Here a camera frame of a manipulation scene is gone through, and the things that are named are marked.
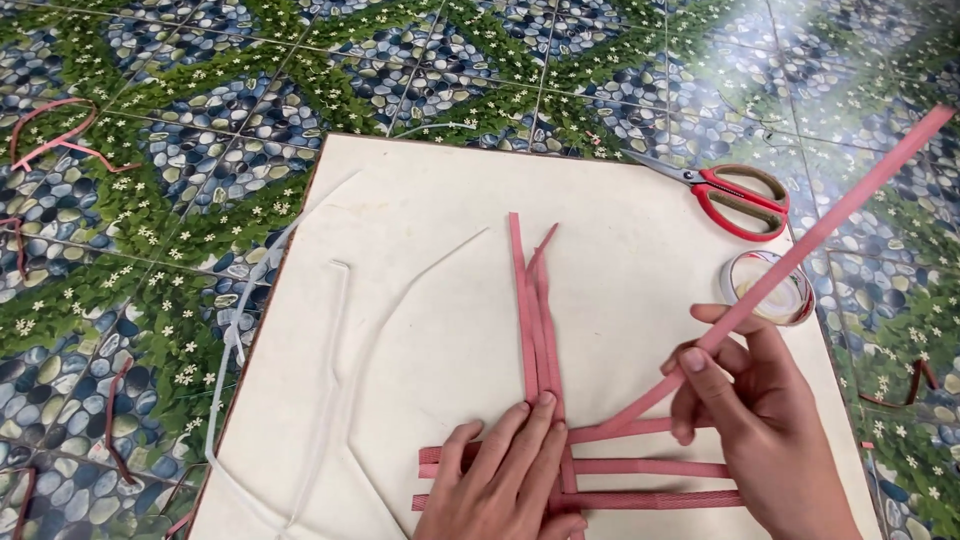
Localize dark red strip scrap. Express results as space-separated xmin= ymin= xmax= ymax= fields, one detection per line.
xmin=9 ymin=467 xmax=39 ymax=540
xmin=0 ymin=216 xmax=29 ymax=280
xmin=103 ymin=357 xmax=141 ymax=486
xmin=858 ymin=357 xmax=941 ymax=411

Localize red handled scissors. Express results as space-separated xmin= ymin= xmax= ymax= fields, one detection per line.
xmin=620 ymin=147 xmax=792 ymax=243

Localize clear tape roll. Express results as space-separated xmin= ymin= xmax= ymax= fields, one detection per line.
xmin=719 ymin=249 xmax=817 ymax=328

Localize short white strip scrap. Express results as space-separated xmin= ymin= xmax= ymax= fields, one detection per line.
xmin=392 ymin=120 xmax=479 ymax=141

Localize long pink strip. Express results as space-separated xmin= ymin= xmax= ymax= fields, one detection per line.
xmin=592 ymin=103 xmax=959 ymax=438

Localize person's left hand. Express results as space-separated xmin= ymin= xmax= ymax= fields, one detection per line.
xmin=412 ymin=390 xmax=591 ymax=540

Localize white work board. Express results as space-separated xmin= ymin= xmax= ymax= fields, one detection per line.
xmin=183 ymin=132 xmax=888 ymax=540

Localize curled pink strip scrap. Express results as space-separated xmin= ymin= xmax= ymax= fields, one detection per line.
xmin=8 ymin=96 xmax=142 ymax=174

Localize person's right hand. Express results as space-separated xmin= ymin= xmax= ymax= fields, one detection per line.
xmin=660 ymin=303 xmax=852 ymax=526

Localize white flat strip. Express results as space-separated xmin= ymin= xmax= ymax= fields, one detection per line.
xmin=203 ymin=170 xmax=363 ymax=540
xmin=341 ymin=227 xmax=491 ymax=540

